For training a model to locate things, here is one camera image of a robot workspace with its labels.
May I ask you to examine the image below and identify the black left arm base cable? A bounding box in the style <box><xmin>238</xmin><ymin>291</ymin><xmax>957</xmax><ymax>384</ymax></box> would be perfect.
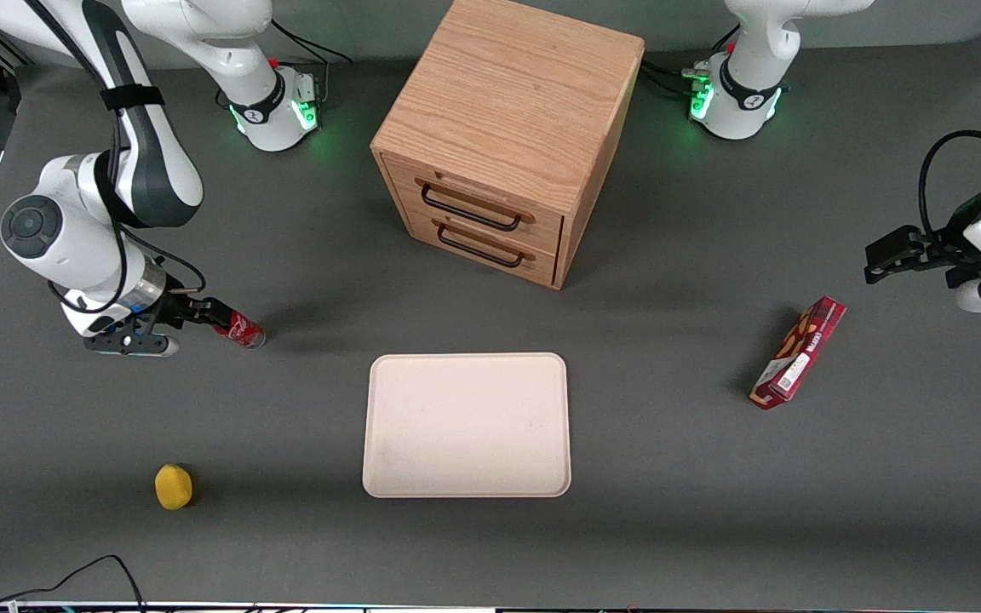
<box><xmin>640</xmin><ymin>26</ymin><xmax>743</xmax><ymax>99</ymax></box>

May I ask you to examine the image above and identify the wooden drawer front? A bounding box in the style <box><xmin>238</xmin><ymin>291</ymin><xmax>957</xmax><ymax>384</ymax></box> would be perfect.
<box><xmin>405</xmin><ymin>209</ymin><xmax>558</xmax><ymax>288</ymax></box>
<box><xmin>384</xmin><ymin>156</ymin><xmax>565</xmax><ymax>256</ymax></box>

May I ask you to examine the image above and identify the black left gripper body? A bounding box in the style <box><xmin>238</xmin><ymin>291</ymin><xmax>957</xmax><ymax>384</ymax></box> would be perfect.
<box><xmin>923</xmin><ymin>228</ymin><xmax>981</xmax><ymax>289</ymax></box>

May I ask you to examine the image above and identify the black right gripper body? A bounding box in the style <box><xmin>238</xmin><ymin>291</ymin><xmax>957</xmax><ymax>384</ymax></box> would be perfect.
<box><xmin>150</xmin><ymin>292</ymin><xmax>202</xmax><ymax>331</ymax></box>

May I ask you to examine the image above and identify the thin black table cable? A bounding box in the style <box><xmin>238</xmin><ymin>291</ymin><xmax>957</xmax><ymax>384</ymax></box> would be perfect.
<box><xmin>0</xmin><ymin>555</ymin><xmax>147</xmax><ymax>613</ymax></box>

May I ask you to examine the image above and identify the red snack box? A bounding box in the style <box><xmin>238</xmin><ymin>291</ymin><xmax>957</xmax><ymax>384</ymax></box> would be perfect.
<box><xmin>749</xmin><ymin>296</ymin><xmax>847</xmax><ymax>411</ymax></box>

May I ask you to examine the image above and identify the black metal drawer handle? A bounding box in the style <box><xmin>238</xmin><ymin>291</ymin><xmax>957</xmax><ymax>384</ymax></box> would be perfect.
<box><xmin>421</xmin><ymin>183</ymin><xmax>522</xmax><ymax>232</ymax></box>
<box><xmin>437</xmin><ymin>221</ymin><xmax>527</xmax><ymax>269</ymax></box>

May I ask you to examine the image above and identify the black left wrist cable loop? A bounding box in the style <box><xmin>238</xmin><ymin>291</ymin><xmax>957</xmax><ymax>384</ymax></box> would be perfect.
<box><xmin>919</xmin><ymin>130</ymin><xmax>981</xmax><ymax>239</ymax></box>

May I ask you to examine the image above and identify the red coke bottle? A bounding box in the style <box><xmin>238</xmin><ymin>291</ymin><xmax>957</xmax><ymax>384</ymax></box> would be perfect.
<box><xmin>214</xmin><ymin>311</ymin><xmax>267</xmax><ymax>350</ymax></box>

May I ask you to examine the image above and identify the beige plastic tray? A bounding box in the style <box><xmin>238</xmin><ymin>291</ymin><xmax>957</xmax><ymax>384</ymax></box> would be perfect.
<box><xmin>362</xmin><ymin>352</ymin><xmax>572</xmax><ymax>499</ymax></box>

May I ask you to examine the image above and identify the yellow lemon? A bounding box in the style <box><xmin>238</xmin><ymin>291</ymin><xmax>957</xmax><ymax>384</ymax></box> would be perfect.
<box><xmin>155</xmin><ymin>464</ymin><xmax>194</xmax><ymax>511</ymax></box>

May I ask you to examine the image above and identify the black right arm base cable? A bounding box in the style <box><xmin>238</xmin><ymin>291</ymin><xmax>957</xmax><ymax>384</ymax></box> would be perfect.
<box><xmin>272</xmin><ymin>17</ymin><xmax>353</xmax><ymax>107</ymax></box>

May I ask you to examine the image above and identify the wooden drawer cabinet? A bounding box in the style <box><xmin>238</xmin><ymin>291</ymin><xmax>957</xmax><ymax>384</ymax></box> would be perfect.
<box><xmin>370</xmin><ymin>0</ymin><xmax>646</xmax><ymax>291</ymax></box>

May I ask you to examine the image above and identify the black arm base cable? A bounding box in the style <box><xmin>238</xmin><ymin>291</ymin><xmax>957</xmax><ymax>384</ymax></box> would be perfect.
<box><xmin>640</xmin><ymin>26</ymin><xmax>743</xmax><ymax>99</ymax></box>
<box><xmin>272</xmin><ymin>17</ymin><xmax>353</xmax><ymax>107</ymax></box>

